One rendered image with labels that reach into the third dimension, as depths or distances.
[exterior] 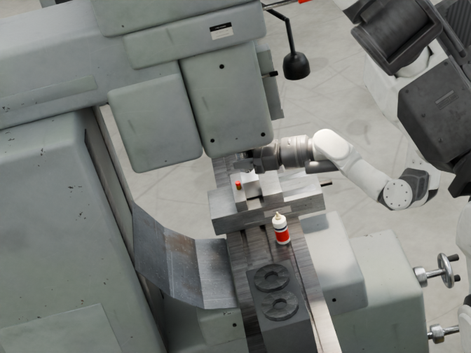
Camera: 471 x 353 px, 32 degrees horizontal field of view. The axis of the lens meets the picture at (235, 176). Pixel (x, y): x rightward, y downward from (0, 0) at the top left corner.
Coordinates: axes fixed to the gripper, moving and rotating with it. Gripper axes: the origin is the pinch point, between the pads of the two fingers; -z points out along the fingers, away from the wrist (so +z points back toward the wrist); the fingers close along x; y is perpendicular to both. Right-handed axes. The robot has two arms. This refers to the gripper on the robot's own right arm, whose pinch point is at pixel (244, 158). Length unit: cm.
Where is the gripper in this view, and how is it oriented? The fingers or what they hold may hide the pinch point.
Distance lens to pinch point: 224.7
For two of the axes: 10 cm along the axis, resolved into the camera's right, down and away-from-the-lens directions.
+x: -1.1, 6.1, -7.9
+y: 2.2, 7.9, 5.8
